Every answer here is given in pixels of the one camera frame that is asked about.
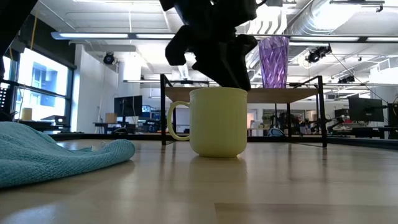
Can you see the black perforated panel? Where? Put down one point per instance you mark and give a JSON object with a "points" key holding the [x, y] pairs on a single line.
{"points": [[3, 99]]}

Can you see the silver ventilation duct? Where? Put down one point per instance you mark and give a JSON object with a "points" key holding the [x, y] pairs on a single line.
{"points": [[317, 15]]}

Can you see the black ceiling spotlight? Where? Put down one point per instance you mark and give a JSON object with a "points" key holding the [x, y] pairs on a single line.
{"points": [[317, 54]]}

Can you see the black computer monitor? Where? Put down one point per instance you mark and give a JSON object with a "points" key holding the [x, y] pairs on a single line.
{"points": [[366, 109], [128, 105]]}

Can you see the teal knitted towel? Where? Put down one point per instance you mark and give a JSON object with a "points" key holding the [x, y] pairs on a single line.
{"points": [[46, 155]]}

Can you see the yellow cylinder by window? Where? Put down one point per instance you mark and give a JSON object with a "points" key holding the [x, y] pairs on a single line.
{"points": [[26, 114]]}

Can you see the brown cardboard box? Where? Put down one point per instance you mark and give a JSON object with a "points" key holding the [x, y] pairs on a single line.
{"points": [[110, 118]]}

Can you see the black ceiling-mounted camera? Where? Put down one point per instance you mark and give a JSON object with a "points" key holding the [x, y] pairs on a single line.
{"points": [[109, 58]]}

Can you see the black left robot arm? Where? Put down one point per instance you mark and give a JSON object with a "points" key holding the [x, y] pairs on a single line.
{"points": [[12, 18]]}

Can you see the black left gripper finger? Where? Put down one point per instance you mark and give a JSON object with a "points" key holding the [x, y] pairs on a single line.
{"points": [[227, 65], [178, 46]]}

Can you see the wooden shelf black metal frame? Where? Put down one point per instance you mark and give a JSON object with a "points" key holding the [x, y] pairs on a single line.
{"points": [[273, 95]]}

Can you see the long ceiling light strip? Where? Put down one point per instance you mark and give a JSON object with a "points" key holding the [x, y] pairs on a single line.
{"points": [[326, 39], [93, 35]]}

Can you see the purple faceted plastic cup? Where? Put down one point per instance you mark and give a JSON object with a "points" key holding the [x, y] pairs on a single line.
{"points": [[273, 62]]}

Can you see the pale yellow-green mug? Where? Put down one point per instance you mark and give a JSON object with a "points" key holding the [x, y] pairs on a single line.
{"points": [[217, 124]]}

